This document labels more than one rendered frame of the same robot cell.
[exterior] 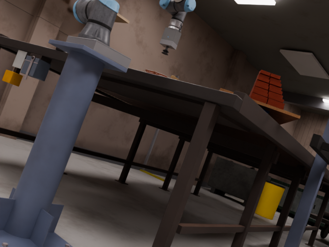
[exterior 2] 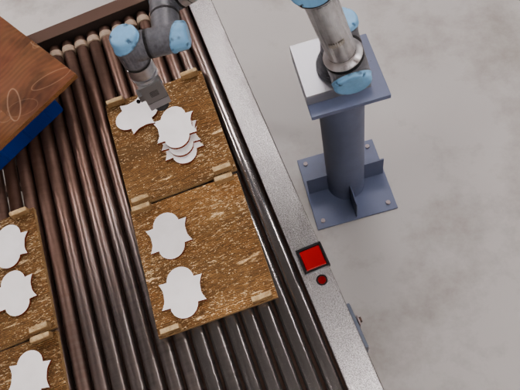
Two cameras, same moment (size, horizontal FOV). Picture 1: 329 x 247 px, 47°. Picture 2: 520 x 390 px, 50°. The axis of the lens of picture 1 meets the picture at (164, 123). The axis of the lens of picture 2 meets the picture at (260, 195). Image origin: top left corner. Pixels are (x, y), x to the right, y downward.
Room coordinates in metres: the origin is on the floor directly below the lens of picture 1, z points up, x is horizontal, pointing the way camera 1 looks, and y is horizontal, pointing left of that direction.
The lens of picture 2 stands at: (2.66, 1.11, 2.45)
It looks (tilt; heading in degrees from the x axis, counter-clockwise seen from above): 64 degrees down; 236
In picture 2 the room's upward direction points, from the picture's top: 22 degrees counter-clockwise
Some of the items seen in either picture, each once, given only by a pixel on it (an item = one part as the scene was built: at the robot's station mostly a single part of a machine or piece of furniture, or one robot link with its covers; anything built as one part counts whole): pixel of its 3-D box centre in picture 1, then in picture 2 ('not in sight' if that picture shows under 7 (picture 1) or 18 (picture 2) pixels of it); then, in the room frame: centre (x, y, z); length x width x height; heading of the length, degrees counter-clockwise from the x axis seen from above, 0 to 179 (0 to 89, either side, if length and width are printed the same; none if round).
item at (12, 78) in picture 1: (16, 67); not in sight; (2.52, 1.06, 0.74); 0.09 x 0.08 x 0.24; 56
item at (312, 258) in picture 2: not in sight; (313, 258); (2.32, 0.74, 0.92); 0.06 x 0.06 x 0.01; 56
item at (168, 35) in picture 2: (171, 5); (167, 34); (2.13, 0.20, 1.37); 0.11 x 0.11 x 0.08; 45
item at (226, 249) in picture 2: not in sight; (200, 252); (2.48, 0.46, 0.93); 0.41 x 0.35 x 0.02; 54
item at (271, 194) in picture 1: (269, 199); not in sight; (6.81, -2.26, 0.31); 0.40 x 0.40 x 0.63
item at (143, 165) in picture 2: not in sight; (168, 137); (2.23, 0.12, 0.93); 0.41 x 0.35 x 0.02; 55
